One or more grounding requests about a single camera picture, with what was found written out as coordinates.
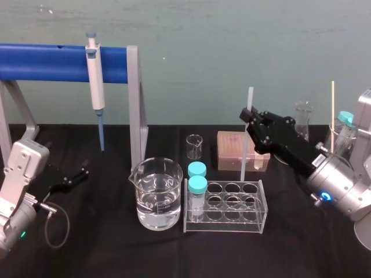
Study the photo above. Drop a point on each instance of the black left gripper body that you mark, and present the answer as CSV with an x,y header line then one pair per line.
x,y
59,176

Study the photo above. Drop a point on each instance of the black table cloth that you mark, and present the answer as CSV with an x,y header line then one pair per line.
x,y
101,255

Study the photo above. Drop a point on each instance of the glass conical flask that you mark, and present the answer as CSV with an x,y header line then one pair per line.
x,y
303,116

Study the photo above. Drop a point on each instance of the white stirring rod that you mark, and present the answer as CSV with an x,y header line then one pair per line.
x,y
250,97

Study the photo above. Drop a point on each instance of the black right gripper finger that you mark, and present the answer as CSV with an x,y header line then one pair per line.
x,y
252,131
269,116

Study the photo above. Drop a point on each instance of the blue and grey pipette stand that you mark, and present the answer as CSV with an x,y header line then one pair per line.
x,y
43,62

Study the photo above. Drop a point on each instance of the glass beaker holding stick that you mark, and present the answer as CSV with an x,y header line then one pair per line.
x,y
343,144

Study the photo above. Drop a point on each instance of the teal capped sample tube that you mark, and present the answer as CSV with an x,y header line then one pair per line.
x,y
197,185
197,169

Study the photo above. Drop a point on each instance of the teal capped bottle in beaker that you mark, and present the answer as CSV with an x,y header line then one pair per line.
x,y
346,118

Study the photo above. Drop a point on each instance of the thin wooden stick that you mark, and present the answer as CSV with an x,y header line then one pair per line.
x,y
333,101

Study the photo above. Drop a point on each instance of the white and blue pipette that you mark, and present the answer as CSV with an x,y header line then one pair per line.
x,y
96,87

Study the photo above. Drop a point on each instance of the clear acrylic tube rack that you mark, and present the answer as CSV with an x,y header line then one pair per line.
x,y
232,223

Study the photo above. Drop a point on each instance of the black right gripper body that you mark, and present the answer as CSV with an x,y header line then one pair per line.
x,y
285,142

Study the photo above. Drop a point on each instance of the translucent pipette tip box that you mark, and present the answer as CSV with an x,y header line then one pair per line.
x,y
229,150

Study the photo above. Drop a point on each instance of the small empty glass beaker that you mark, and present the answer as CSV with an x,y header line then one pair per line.
x,y
194,147

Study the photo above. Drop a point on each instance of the large glass beaker with water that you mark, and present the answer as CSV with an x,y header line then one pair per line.
x,y
158,202

